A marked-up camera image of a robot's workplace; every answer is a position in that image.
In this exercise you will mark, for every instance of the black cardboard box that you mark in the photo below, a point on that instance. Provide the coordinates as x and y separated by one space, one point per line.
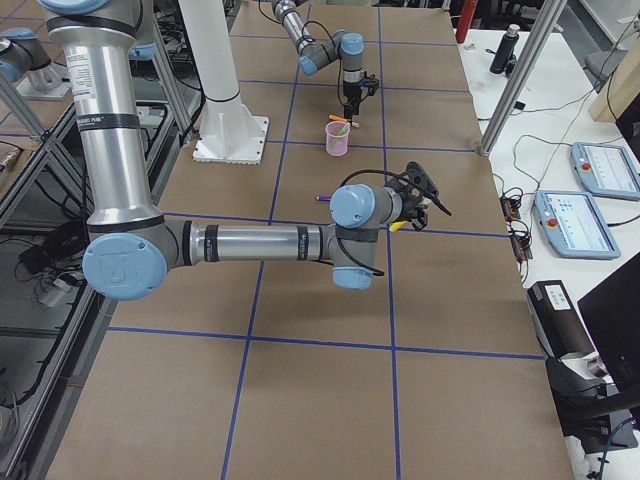
556 321

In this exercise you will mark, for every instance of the teach pendant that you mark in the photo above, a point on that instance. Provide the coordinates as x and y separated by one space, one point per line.
574 225
606 170

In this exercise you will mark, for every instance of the black water bottle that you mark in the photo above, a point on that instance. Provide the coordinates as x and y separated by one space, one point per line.
505 49

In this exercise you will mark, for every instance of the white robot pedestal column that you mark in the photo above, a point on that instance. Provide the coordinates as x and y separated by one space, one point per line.
228 132

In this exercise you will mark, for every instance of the pink mesh pen holder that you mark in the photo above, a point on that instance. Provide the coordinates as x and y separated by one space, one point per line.
335 145

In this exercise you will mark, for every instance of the far teach pendant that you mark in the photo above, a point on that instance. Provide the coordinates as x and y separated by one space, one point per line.
606 170

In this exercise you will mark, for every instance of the yellow highlighter pen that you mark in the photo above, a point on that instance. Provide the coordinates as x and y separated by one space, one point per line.
396 226

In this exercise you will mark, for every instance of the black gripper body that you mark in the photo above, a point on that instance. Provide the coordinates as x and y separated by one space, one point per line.
407 206
351 93

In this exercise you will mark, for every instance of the orange highlighter pen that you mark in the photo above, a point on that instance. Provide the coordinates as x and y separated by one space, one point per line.
352 124

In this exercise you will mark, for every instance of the red cylinder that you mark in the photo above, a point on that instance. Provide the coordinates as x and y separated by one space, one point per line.
465 20

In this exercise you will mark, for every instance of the aluminium frame post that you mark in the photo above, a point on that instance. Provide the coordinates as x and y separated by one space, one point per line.
536 40

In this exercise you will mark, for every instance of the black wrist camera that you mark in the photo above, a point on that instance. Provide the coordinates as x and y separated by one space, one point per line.
369 84
417 176

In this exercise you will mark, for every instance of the wooden board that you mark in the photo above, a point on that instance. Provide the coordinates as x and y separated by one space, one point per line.
620 90

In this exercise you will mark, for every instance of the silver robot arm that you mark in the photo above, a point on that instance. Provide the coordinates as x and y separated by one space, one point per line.
132 247
320 40

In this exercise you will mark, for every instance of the near teach pendant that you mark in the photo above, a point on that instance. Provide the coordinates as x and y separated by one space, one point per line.
574 225

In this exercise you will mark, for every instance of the black monitor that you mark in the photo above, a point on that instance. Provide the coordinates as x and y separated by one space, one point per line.
610 312

